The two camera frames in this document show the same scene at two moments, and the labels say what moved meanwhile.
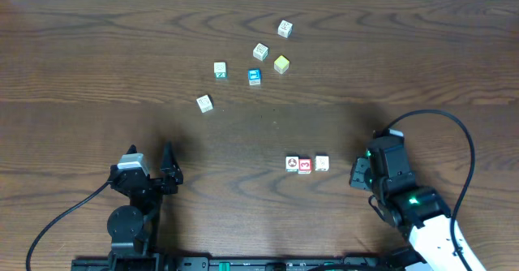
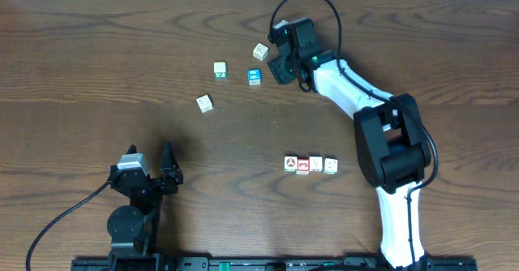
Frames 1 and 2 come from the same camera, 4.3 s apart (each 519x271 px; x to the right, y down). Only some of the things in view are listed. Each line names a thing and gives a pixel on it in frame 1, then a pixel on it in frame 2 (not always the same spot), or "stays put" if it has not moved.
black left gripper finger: (169, 165) stays put
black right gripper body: (384, 192) to (296, 59)
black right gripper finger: (358, 174) to (282, 68)
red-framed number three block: (305, 165) stays put
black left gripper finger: (132, 149) stays put
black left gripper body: (152, 183) stays put
